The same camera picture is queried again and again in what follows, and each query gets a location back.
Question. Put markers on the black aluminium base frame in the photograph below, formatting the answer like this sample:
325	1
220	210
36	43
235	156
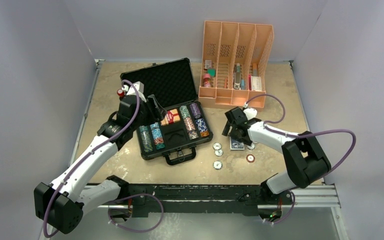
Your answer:
247	200

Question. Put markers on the black poker case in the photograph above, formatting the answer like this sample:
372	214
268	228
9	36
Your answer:
173	85

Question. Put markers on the orange desk organizer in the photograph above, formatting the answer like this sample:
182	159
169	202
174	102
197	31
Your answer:
231	51

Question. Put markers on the blue red green chip row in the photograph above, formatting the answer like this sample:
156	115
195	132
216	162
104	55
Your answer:
158	138

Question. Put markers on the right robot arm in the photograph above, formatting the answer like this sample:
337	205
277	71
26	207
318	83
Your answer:
304	158

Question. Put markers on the red white poker chip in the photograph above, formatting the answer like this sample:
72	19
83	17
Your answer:
250	158

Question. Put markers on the green white chip row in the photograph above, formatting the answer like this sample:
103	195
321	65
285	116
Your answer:
184	112

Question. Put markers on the navy orange chip row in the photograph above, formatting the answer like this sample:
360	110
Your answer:
202	127

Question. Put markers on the purple chip row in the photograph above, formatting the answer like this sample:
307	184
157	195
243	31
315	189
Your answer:
195	110

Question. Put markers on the red black small bottle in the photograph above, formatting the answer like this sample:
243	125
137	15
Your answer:
120	93

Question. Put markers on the dark green 50 chip stack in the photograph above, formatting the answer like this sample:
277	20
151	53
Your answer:
143	130

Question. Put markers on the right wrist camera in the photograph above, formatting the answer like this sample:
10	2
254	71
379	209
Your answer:
249	112

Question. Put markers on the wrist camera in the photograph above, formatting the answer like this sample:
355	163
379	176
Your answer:
249	112
136	88

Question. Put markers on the blue playing card deck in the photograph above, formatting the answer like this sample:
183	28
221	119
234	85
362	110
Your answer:
235	145

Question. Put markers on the pink tape roll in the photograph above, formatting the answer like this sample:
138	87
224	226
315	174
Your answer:
206	80

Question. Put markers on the white red box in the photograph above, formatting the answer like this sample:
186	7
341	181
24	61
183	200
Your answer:
255	83

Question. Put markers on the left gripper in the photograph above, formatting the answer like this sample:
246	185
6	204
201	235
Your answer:
156	114

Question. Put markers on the white blue 10 chip stack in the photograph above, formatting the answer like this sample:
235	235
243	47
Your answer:
155	127

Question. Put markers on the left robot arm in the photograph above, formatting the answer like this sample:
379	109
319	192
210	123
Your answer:
62	203

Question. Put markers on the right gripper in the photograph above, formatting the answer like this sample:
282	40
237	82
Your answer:
227	130

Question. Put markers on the red playing card deck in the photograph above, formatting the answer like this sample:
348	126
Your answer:
172	116

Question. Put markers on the pink brown chip row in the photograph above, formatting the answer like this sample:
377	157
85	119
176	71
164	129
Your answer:
190	128

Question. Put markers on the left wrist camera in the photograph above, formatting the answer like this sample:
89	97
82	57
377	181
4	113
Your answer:
136	88

